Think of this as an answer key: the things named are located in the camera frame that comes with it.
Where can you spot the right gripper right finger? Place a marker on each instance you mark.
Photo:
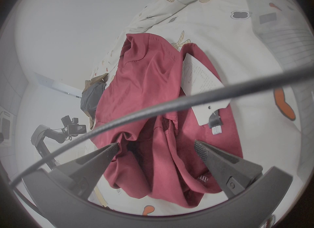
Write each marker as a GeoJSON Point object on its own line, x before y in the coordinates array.
{"type": "Point", "coordinates": [220, 168]}

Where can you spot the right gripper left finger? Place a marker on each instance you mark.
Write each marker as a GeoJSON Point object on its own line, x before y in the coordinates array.
{"type": "Point", "coordinates": [95, 165]}

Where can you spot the dark red garment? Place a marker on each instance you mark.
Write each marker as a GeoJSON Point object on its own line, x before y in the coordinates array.
{"type": "Point", "coordinates": [147, 87]}

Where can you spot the pile of clothes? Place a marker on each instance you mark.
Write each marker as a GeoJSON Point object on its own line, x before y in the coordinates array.
{"type": "Point", "coordinates": [92, 97]}

